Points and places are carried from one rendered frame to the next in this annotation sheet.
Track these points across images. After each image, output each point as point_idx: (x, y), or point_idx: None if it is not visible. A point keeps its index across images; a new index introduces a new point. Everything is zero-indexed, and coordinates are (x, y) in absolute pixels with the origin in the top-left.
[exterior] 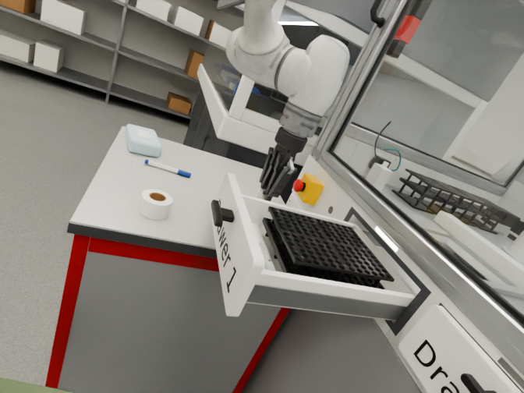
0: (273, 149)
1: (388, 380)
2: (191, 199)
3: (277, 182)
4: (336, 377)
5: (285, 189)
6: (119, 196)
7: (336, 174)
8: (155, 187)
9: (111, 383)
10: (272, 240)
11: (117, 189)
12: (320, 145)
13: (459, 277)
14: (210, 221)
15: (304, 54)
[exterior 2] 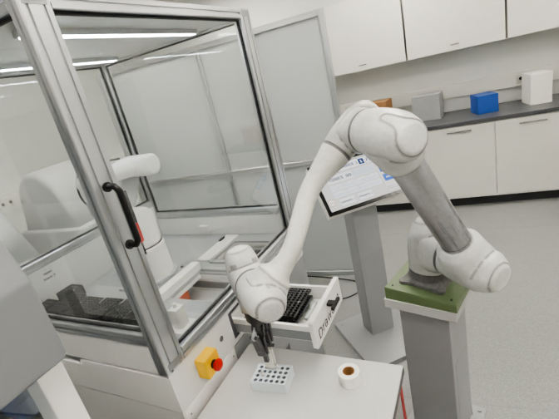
0: (254, 336)
1: None
2: (311, 401)
3: (271, 327)
4: (274, 337)
5: None
6: (373, 392)
7: (206, 328)
8: (340, 411)
9: None
10: (304, 310)
11: (374, 401)
12: (172, 353)
13: (263, 258)
14: (308, 376)
15: (259, 262)
